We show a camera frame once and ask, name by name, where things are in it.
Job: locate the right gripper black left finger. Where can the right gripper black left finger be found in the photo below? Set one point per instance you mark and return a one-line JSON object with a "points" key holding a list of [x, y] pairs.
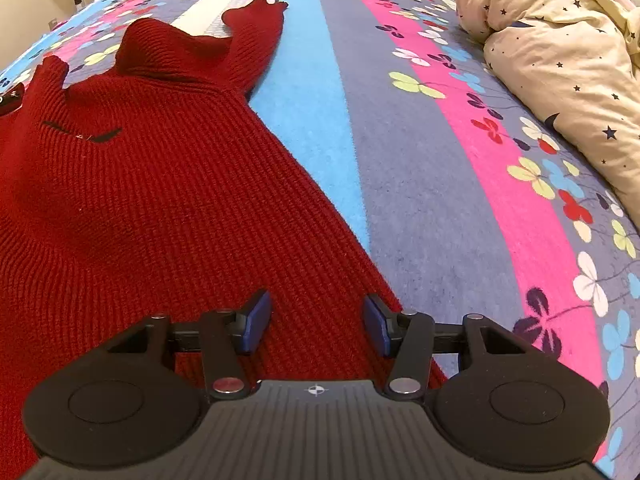
{"points": [[142, 392]]}

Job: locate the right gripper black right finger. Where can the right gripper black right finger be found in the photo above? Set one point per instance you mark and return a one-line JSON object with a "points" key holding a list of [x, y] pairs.
{"points": [[490, 393]]}

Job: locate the cream star-print duvet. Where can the cream star-print duvet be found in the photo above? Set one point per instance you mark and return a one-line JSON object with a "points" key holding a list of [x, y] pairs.
{"points": [[575, 65]]}

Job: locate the colourful floral striped bed blanket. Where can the colourful floral striped bed blanket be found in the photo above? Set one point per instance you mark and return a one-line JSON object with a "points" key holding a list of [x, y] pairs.
{"points": [[461, 197]]}

